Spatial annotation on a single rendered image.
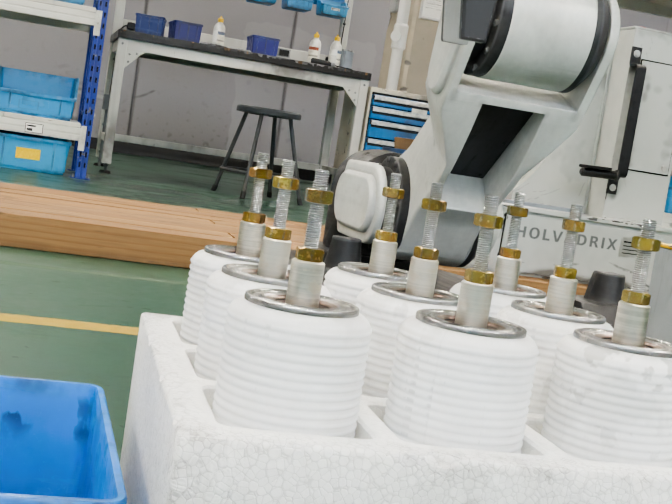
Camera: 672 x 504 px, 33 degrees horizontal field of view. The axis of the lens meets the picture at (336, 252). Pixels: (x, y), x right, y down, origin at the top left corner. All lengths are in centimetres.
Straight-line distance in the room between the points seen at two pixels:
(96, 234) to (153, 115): 647
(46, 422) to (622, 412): 49
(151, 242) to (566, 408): 202
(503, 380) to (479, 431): 4
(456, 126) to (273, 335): 72
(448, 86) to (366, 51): 816
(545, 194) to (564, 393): 248
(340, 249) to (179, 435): 68
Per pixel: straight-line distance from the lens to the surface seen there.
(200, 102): 921
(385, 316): 84
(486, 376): 73
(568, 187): 329
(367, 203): 155
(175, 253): 274
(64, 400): 100
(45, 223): 271
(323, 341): 70
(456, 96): 135
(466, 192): 152
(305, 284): 72
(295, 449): 68
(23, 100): 543
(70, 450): 101
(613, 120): 326
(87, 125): 540
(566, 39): 133
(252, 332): 70
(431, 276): 87
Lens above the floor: 36
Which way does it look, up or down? 6 degrees down
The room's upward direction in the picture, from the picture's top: 9 degrees clockwise
